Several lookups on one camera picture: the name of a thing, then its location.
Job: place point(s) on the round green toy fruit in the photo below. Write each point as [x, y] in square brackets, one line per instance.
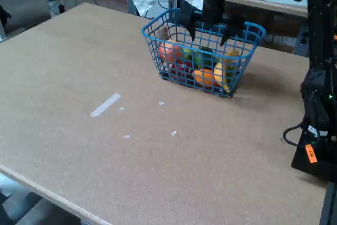
[204, 59]

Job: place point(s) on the light green toy fruit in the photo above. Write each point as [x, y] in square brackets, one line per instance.
[188, 54]

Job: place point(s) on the red orange round toy fruit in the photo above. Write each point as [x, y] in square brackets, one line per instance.
[169, 51]

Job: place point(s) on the dark red toy fruit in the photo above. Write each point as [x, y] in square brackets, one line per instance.
[181, 70]

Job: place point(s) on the wooden workbench with grey leg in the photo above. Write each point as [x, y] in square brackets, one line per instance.
[263, 2]

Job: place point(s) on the yellow toy banana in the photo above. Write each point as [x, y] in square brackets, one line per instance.
[221, 72]

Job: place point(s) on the grey power outlet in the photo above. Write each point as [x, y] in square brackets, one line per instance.
[304, 38]

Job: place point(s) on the long white tape strip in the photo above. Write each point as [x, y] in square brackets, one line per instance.
[105, 105]

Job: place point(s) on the black power plug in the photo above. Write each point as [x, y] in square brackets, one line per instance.
[61, 8]

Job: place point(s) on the orange label tag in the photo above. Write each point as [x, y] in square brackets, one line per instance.
[311, 154]

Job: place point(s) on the black object at room edge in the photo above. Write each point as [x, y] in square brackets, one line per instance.
[4, 17]

